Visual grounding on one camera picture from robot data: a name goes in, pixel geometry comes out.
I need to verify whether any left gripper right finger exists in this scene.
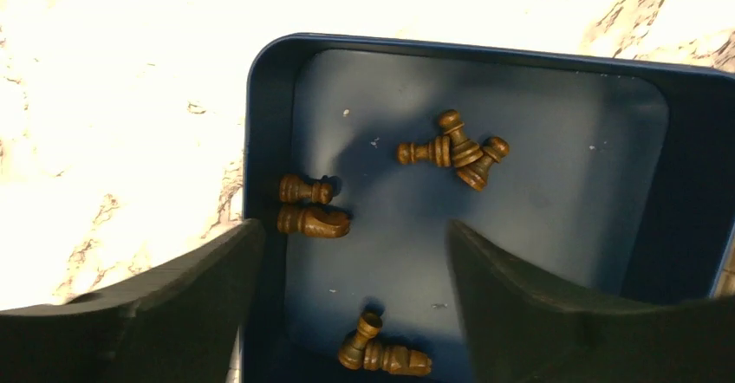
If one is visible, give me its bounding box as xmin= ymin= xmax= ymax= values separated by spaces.
xmin=446 ymin=220 xmax=734 ymax=382

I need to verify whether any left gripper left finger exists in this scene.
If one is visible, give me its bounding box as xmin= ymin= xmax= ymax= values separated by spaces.
xmin=1 ymin=219 xmax=265 ymax=382

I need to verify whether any dark wooden rook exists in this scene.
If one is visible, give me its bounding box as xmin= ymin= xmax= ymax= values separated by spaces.
xmin=362 ymin=340 xmax=433 ymax=376

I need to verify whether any dark wooden pawn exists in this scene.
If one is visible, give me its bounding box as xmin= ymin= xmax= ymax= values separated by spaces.
xmin=278 ymin=174 xmax=334 ymax=204
xmin=438 ymin=109 xmax=483 ymax=168
xmin=456 ymin=136 xmax=510 ymax=191
xmin=396 ymin=135 xmax=452 ymax=167

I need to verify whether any dark wooden piece at edge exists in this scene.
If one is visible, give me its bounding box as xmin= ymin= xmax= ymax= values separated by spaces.
xmin=337 ymin=310 xmax=383 ymax=370

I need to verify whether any dark wooden knight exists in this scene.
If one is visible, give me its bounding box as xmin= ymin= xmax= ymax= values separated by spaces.
xmin=276 ymin=204 xmax=350 ymax=238

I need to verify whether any blue square tin tray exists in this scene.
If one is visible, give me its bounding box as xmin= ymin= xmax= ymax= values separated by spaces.
xmin=241 ymin=34 xmax=734 ymax=382

